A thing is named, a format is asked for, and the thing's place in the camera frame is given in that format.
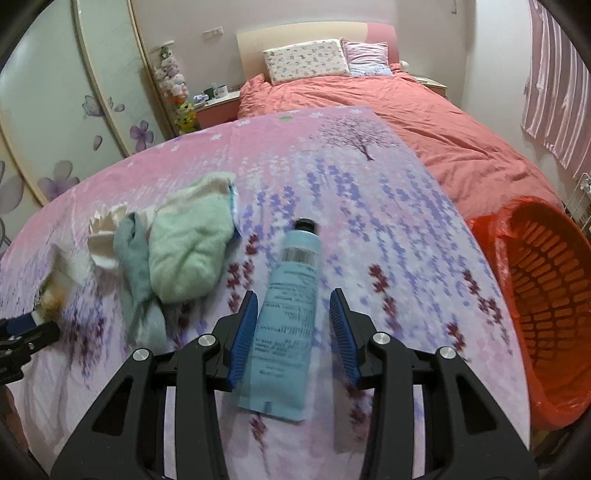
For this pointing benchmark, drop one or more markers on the white floral pillow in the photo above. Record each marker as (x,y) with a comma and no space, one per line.
(304,60)

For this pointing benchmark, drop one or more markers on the orange plastic laundry basket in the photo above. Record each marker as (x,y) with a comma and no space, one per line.
(545,295)

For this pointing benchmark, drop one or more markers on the green fluffy towel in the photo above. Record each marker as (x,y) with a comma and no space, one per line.
(189,249)

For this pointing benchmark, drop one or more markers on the pink nightstand with mug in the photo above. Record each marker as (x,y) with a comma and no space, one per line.
(217,113)

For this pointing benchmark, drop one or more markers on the white frilly sock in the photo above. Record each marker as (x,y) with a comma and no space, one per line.
(104,240)

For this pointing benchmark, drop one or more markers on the flower printed sliding wardrobe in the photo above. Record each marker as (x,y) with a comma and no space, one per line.
(55,92)

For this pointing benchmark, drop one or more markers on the light blue cream tube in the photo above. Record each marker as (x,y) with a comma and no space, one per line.
(286,314)

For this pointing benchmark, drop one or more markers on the column of plush toys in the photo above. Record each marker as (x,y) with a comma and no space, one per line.
(171,74)

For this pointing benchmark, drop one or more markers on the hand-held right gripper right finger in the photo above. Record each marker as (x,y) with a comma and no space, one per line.
(344,341)

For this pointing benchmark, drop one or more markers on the grey sock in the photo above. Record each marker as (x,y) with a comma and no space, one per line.
(138,277)

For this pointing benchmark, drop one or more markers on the pink striped curtain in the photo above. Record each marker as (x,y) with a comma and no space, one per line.
(554,101)

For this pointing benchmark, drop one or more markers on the cream and pink headboard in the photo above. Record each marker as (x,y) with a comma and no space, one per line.
(286,37)

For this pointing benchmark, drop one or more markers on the pale wrapper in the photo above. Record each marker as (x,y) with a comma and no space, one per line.
(64,277)

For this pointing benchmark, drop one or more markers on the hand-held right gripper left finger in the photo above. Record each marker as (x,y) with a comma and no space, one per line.
(242,337)

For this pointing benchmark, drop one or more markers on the coral red duvet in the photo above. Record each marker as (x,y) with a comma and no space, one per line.
(438,138)

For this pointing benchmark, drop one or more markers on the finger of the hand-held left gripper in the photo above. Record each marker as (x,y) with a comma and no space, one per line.
(18,325)

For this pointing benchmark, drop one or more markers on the pink floral tablecloth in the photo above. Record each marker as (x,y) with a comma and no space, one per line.
(369,207)

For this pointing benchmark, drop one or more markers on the pink striped pillow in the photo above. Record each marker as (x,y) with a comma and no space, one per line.
(367,57)

